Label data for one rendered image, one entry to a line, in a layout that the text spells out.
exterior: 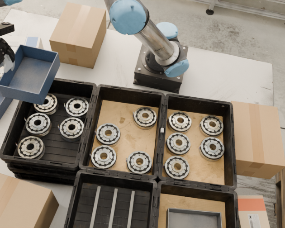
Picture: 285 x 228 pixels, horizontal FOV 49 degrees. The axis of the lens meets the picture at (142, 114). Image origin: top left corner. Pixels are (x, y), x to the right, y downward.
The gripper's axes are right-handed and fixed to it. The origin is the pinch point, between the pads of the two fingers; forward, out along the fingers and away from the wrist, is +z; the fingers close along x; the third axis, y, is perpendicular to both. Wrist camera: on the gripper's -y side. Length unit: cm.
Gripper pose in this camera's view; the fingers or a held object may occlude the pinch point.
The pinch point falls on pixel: (10, 66)
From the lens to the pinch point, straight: 124.8
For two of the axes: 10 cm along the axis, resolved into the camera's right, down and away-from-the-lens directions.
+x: 9.7, 1.7, -1.7
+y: -2.4, 8.2, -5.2
